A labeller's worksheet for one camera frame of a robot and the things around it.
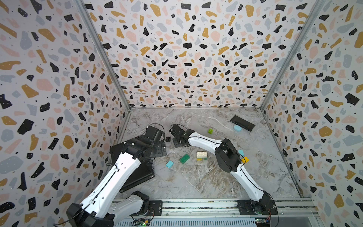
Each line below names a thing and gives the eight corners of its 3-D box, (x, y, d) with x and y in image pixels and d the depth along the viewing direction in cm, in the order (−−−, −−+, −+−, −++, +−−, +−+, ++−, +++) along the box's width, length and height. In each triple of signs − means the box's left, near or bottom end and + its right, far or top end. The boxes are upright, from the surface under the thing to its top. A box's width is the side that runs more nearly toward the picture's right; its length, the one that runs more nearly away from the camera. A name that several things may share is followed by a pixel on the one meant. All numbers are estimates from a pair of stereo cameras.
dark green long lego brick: (182, 164, 92) (182, 163, 90) (179, 160, 94) (178, 158, 92) (190, 158, 95) (190, 157, 93) (187, 154, 96) (186, 153, 95)
